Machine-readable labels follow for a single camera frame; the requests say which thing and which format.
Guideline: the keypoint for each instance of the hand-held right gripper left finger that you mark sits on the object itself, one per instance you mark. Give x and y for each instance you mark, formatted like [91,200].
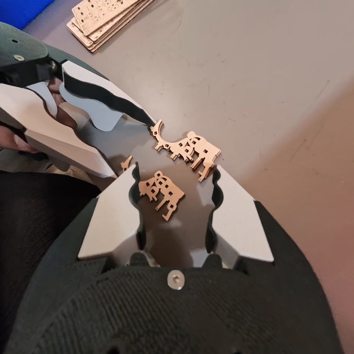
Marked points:
[110,226]

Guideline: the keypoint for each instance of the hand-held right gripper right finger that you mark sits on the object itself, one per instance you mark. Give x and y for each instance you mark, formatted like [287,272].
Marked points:
[240,226]

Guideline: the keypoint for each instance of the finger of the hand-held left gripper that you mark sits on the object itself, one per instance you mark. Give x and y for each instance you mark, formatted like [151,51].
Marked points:
[91,83]
[41,121]

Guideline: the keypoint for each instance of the wooden elephant body puzzle piece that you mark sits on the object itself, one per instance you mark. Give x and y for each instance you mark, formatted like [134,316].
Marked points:
[168,190]

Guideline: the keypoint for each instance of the wooden elephant puzzle model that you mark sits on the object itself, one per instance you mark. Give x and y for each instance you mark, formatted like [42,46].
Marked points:
[204,149]

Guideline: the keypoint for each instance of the grey desk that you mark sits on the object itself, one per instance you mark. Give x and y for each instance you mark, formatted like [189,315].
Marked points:
[249,69]

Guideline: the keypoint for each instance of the person's left hand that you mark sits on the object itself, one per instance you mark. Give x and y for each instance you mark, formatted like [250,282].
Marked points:
[11,138]

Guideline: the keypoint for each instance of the stack of wooden puzzle sheets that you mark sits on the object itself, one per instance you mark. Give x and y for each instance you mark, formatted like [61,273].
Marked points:
[92,45]

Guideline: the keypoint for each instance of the blue plastic bin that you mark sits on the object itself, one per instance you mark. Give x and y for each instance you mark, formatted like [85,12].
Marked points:
[22,11]

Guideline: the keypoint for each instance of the person's beige trousers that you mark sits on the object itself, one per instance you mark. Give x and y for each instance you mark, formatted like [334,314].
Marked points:
[13,163]

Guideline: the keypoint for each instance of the person's black sweater torso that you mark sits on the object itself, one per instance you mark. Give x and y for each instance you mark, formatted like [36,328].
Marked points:
[27,235]

